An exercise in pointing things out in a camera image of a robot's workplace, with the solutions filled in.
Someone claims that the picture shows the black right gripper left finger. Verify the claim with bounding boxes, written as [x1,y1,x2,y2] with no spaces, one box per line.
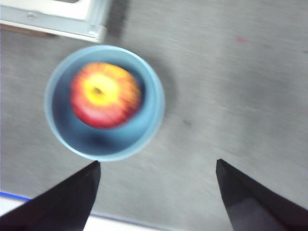
[0,160,102,231]

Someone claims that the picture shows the blue bowl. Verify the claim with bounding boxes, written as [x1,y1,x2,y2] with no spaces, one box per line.
[44,44,166,163]

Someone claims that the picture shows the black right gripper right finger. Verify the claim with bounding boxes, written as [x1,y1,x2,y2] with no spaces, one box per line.
[215,158,308,231]

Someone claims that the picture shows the oven door with beige handle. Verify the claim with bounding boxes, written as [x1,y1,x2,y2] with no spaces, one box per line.
[0,0,114,44]

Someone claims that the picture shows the red yellow apple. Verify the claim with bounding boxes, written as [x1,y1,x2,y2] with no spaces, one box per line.
[69,62,142,129]

